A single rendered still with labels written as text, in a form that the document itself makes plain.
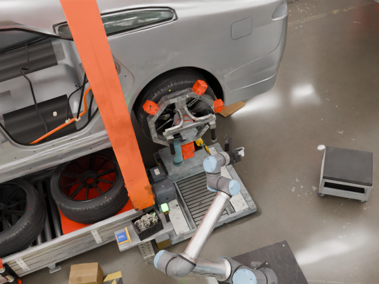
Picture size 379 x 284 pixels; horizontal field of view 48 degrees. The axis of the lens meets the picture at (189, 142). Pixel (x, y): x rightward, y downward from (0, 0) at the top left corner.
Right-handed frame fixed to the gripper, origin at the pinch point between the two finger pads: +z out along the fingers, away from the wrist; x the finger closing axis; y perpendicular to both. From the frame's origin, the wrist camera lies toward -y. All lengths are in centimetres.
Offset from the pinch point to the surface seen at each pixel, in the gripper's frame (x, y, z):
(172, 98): -50, -46, -1
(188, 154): -85, 0, 33
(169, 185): -90, 19, 7
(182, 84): -47, -55, 10
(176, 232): -98, 61, 7
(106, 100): -22, -51, -80
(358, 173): 21, 53, 111
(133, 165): -55, -8, -49
